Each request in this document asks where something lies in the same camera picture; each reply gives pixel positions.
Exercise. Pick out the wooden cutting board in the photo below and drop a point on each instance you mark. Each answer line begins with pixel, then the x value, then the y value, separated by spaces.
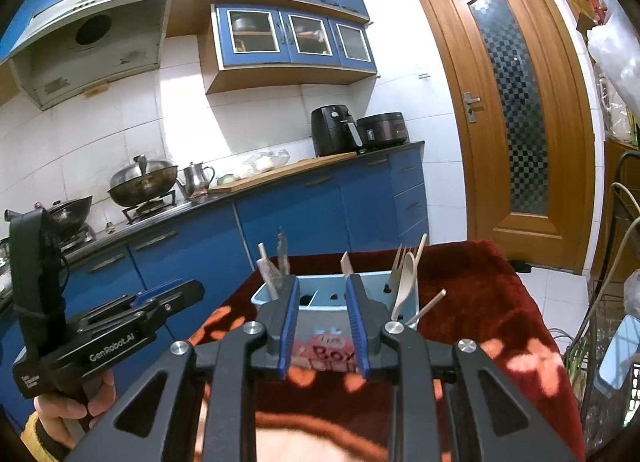
pixel 285 171

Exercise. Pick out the wooden chopstick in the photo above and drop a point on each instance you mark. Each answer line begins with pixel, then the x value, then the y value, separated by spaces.
pixel 427 307
pixel 421 249

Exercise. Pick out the steel kettle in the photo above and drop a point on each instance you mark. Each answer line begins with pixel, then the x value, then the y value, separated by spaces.
pixel 196 179

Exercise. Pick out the green onions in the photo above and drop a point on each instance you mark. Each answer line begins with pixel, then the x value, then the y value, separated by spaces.
pixel 577 357

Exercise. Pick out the white plastic bag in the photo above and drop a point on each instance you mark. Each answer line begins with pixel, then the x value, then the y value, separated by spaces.
pixel 612 56

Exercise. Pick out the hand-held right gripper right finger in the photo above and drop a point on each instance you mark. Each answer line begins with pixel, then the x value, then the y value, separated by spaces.
pixel 357 327

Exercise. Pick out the steel wok lid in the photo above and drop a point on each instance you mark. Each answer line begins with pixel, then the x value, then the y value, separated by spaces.
pixel 142 171

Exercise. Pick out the person's left hand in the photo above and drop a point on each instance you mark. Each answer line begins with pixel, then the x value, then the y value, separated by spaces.
pixel 57 407

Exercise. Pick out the red printed blanket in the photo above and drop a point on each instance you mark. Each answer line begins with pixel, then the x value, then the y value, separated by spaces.
pixel 475 302

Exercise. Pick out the blue base cabinets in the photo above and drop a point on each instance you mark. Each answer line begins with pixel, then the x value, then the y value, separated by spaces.
pixel 300 222

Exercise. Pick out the beige spoon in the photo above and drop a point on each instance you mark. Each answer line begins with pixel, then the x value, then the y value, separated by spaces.
pixel 406 282

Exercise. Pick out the light blue utensil holder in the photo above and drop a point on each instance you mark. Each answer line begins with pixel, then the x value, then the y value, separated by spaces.
pixel 325 292

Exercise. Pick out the beige fork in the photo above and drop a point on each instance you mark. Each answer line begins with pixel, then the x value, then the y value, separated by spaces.
pixel 400 262

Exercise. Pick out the black air fryer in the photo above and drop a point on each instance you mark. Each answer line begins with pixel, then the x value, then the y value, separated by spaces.
pixel 332 131

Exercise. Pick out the blue glass-door wall cabinet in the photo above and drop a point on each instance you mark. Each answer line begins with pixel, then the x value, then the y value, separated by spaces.
pixel 300 36

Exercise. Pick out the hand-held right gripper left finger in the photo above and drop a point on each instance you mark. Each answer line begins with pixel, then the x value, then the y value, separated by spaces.
pixel 289 327

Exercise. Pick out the grey metal utensil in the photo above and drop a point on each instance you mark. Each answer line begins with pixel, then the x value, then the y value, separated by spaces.
pixel 283 252

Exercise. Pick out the clear food bags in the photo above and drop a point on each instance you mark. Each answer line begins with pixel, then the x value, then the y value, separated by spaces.
pixel 265 161

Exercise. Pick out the black frying pan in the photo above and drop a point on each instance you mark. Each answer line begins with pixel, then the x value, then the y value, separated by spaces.
pixel 70 212

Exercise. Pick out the beige knife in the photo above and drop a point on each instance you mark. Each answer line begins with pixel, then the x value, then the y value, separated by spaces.
pixel 348 264

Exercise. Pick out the dark wok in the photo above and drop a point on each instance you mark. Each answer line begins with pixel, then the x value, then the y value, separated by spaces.
pixel 142 192

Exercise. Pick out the green bowl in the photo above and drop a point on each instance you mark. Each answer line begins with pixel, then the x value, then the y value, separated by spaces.
pixel 226 179

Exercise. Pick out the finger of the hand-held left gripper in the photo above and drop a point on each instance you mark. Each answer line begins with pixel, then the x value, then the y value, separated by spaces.
pixel 150 296
pixel 175 304

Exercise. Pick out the dark rice cooker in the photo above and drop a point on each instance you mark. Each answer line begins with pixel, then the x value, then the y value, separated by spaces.
pixel 382 130

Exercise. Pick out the grey range hood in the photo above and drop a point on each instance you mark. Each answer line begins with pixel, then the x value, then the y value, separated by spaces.
pixel 90 51

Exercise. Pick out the person's left forearm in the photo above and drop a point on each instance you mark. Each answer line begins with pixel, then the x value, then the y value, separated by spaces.
pixel 42 437

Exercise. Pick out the light blue container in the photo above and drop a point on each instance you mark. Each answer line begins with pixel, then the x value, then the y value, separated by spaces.
pixel 617 352

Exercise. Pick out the gas stove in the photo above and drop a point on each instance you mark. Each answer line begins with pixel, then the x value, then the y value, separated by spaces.
pixel 150 209

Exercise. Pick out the wooden door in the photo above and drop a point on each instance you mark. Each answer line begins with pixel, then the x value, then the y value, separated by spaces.
pixel 560 192

